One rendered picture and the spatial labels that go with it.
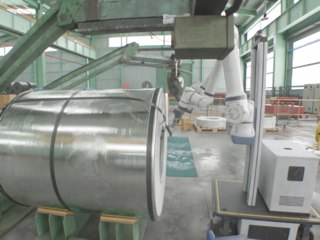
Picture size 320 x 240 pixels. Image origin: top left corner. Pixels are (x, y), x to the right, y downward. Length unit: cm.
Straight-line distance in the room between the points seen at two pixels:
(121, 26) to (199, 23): 58
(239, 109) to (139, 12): 87
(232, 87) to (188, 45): 79
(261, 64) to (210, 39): 109
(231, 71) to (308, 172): 103
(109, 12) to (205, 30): 68
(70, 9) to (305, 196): 218
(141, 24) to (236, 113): 82
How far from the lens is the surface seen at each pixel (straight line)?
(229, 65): 143
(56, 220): 211
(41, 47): 152
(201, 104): 152
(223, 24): 71
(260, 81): 172
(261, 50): 176
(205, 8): 73
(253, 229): 191
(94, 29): 123
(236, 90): 140
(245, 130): 157
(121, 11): 121
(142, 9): 118
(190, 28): 70
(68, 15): 135
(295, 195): 192
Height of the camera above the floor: 132
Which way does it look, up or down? 8 degrees down
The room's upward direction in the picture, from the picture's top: straight up
